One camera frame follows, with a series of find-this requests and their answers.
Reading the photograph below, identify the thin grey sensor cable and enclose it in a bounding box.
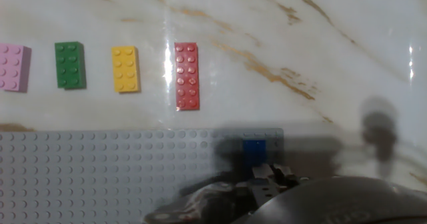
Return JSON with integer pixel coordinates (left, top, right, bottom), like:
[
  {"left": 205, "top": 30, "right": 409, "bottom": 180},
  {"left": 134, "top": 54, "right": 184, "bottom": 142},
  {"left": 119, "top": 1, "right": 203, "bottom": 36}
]
[{"left": 143, "top": 180, "right": 241, "bottom": 224}]

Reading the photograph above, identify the grey Lego baseplate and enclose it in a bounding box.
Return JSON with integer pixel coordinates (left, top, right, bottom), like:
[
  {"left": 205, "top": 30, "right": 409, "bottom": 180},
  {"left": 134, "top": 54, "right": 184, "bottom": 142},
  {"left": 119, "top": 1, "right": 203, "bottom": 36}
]
[{"left": 0, "top": 127, "right": 285, "bottom": 224}]

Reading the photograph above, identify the green Lego brick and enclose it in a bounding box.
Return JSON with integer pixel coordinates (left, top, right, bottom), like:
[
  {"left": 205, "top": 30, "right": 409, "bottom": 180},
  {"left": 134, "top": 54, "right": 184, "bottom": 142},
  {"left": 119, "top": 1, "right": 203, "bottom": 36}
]
[{"left": 54, "top": 41, "right": 87, "bottom": 90}]

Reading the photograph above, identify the red Lego brick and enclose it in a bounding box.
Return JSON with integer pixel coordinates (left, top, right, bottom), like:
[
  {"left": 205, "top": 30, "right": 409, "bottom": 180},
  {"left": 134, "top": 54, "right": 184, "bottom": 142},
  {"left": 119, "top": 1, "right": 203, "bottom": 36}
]
[{"left": 173, "top": 42, "right": 201, "bottom": 111}]

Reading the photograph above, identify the pink Lego brick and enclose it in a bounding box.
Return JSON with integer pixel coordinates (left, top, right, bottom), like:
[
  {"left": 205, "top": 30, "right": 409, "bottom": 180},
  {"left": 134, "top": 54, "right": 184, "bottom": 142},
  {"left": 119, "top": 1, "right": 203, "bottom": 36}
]
[{"left": 0, "top": 43, "right": 33, "bottom": 93}]

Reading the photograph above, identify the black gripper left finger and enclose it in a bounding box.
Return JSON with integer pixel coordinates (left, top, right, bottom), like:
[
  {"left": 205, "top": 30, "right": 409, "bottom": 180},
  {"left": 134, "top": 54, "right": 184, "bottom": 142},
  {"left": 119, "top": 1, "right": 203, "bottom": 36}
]
[{"left": 236, "top": 163, "right": 281, "bottom": 207}]

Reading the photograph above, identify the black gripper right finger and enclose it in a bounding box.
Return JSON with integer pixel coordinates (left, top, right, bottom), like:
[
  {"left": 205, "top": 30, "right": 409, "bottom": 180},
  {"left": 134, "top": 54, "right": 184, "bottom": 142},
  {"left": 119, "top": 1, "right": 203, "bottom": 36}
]
[{"left": 273, "top": 164, "right": 300, "bottom": 188}]

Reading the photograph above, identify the marble pattern table sheet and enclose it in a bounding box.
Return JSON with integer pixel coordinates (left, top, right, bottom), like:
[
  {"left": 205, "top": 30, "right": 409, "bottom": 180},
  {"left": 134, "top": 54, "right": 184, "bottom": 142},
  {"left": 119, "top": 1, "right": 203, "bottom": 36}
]
[{"left": 0, "top": 0, "right": 427, "bottom": 191}]

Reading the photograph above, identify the blue Lego brick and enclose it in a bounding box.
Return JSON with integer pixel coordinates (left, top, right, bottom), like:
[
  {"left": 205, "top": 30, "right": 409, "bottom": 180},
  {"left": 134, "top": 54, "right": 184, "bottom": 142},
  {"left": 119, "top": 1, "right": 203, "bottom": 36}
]
[{"left": 242, "top": 139, "right": 267, "bottom": 171}]

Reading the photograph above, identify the yellow Lego brick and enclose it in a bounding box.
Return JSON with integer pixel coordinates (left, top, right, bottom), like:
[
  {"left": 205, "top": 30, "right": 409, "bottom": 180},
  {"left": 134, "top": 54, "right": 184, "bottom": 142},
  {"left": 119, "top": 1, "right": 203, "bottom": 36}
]
[{"left": 111, "top": 45, "right": 141, "bottom": 93}]

